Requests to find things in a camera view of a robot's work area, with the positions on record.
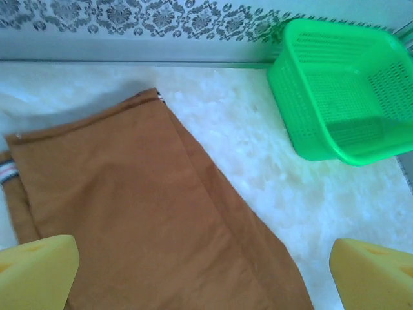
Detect green plastic basket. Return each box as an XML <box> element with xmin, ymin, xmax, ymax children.
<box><xmin>266</xmin><ymin>18</ymin><xmax>413</xmax><ymax>167</ymax></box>

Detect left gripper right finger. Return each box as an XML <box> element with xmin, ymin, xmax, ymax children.
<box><xmin>329</xmin><ymin>238</ymin><xmax>413</xmax><ymax>310</ymax></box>

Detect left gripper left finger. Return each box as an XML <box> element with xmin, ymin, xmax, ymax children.
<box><xmin>0</xmin><ymin>234</ymin><xmax>81</xmax><ymax>310</ymax></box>

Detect aluminium frame post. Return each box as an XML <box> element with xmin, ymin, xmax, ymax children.
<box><xmin>392</xmin><ymin>24</ymin><xmax>413</xmax><ymax>52</ymax></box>

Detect brown long pants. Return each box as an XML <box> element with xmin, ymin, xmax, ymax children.
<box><xmin>0</xmin><ymin>87</ymin><xmax>316</xmax><ymax>310</ymax></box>

